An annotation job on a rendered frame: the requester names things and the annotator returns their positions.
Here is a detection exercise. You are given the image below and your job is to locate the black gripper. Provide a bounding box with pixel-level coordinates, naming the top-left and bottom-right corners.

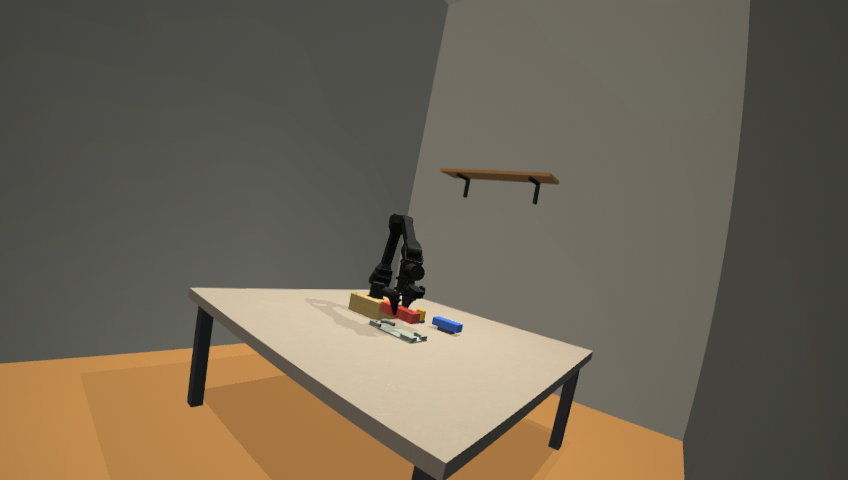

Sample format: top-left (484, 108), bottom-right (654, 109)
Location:
top-left (380, 275), bottom-right (417, 315)

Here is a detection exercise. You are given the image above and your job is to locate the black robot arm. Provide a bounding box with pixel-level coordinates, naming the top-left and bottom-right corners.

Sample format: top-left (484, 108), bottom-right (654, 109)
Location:
top-left (366, 214), bottom-right (425, 300)

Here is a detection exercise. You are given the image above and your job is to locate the white flat tray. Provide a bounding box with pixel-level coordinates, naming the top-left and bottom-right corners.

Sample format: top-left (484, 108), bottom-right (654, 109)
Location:
top-left (369, 319), bottom-right (427, 344)

